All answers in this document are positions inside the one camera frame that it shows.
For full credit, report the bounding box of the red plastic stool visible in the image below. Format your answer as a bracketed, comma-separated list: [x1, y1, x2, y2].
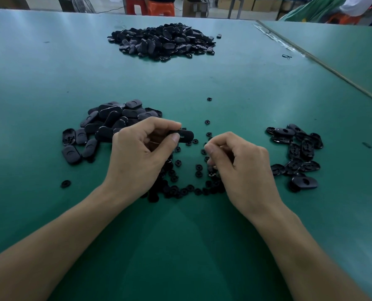
[123, 0, 145, 15]
[327, 13, 361, 26]
[146, 0, 176, 17]

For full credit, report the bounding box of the grey floor fan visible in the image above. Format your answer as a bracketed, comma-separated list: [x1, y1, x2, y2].
[57, 0, 96, 13]

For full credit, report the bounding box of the person's right forearm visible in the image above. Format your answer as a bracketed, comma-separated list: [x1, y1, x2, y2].
[252, 207, 369, 301]

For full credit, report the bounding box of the pile of black oval shells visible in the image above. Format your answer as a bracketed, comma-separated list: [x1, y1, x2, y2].
[265, 123, 324, 193]

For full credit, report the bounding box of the person's left hand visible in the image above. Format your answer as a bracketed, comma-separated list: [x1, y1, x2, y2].
[103, 117, 182, 201]

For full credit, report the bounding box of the small open cardboard box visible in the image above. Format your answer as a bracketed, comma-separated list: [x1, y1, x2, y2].
[183, 0, 210, 18]

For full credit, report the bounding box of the large brown cardboard box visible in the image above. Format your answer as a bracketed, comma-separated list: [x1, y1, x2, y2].
[0, 0, 30, 10]

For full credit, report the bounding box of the person's left forearm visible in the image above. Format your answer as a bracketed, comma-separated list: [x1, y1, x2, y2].
[0, 181, 137, 301]

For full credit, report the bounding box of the green striped bag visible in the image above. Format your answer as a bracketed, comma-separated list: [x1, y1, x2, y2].
[281, 0, 347, 24]

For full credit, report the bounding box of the person's right hand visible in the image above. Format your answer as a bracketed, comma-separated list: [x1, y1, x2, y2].
[204, 131, 284, 224]

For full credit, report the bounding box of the pile of small black buttons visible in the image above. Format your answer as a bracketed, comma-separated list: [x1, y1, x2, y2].
[141, 119, 227, 203]

